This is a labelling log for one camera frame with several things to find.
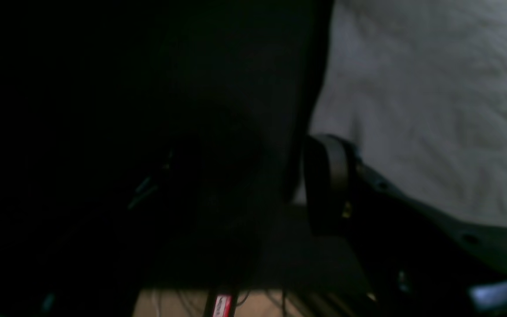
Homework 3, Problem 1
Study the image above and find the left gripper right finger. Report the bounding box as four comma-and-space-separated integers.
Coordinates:
302, 135, 507, 317

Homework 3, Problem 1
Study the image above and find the grey T-shirt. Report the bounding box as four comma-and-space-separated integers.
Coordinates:
308, 0, 507, 227

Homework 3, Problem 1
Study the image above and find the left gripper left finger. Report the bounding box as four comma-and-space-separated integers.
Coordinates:
0, 0, 333, 317

